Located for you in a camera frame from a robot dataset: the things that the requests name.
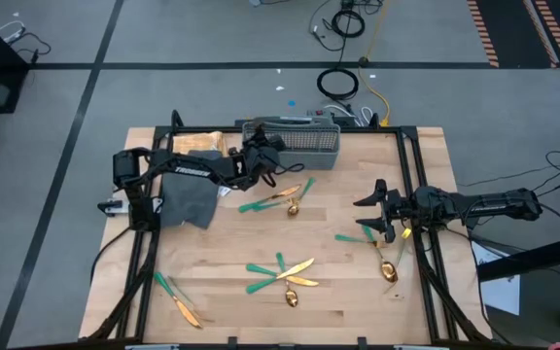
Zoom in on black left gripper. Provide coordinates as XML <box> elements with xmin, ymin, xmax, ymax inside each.
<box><xmin>233</xmin><ymin>123</ymin><xmax>289</xmax><ymax>192</ymax></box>

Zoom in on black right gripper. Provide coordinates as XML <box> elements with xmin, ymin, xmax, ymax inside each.
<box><xmin>352</xmin><ymin>178</ymin><xmax>420</xmax><ymax>244</ymax></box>

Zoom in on green-handled gold knife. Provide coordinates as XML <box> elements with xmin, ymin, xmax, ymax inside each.
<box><xmin>245</xmin><ymin>262</ymin><xmax>320</xmax><ymax>288</ymax></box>
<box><xmin>244</xmin><ymin>257</ymin><xmax>316</xmax><ymax>296</ymax></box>
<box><xmin>238</xmin><ymin>184</ymin><xmax>303</xmax><ymax>214</ymax></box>
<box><xmin>153</xmin><ymin>271</ymin><xmax>204</xmax><ymax>330</ymax></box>

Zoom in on grey mesh cutlery basket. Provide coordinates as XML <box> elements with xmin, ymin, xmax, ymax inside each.
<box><xmin>234</xmin><ymin>115</ymin><xmax>342</xmax><ymax>172</ymax></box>

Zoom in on grey power strip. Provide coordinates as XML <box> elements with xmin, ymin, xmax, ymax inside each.
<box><xmin>307</xmin><ymin>109</ymin><xmax>335</xmax><ymax>127</ymax></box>

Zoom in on tan folded cloth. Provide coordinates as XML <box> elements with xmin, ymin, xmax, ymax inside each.
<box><xmin>171</xmin><ymin>130</ymin><xmax>230</xmax><ymax>159</ymax></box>

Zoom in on grey cloth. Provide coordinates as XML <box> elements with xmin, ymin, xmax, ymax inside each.
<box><xmin>159</xmin><ymin>149</ymin><xmax>224</xmax><ymax>230</ymax></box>

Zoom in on white paper sheet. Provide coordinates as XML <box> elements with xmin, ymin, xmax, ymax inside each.
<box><xmin>472</xmin><ymin>240</ymin><xmax>523</xmax><ymax>317</ymax></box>

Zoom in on black desk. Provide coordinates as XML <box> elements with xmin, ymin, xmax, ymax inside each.
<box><xmin>476</xmin><ymin>232</ymin><xmax>560</xmax><ymax>284</ymax></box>

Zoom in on black cable coil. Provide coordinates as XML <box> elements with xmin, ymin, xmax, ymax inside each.
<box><xmin>331</xmin><ymin>9</ymin><xmax>367</xmax><ymax>39</ymax></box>
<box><xmin>316</xmin><ymin>66</ymin><xmax>360</xmax><ymax>102</ymax></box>

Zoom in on white cable bundle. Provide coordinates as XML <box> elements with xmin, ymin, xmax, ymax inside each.
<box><xmin>326</xmin><ymin>104</ymin><xmax>374</xmax><ymax>125</ymax></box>

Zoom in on yellow cable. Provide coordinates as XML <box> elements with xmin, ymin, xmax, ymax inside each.
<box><xmin>356</xmin><ymin>0</ymin><xmax>391</xmax><ymax>128</ymax></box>

